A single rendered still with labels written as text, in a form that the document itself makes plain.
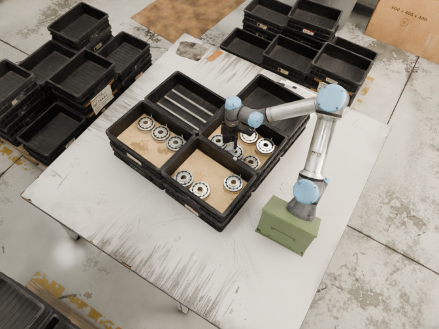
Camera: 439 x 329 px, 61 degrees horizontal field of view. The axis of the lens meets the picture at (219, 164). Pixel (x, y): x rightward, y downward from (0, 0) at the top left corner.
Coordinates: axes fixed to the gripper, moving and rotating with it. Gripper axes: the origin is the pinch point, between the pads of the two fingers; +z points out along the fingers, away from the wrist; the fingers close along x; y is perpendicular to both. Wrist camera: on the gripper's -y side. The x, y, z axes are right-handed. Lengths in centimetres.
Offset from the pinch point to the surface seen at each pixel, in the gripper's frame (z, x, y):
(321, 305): 94, 63, -53
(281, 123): 0.6, -16.2, -31.0
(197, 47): 2, -99, 10
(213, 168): 3.5, 9.9, 12.9
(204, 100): -2.3, -37.7, 11.8
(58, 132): 49, -73, 118
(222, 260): 22, 55, 14
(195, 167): 3.2, 8.4, 22.3
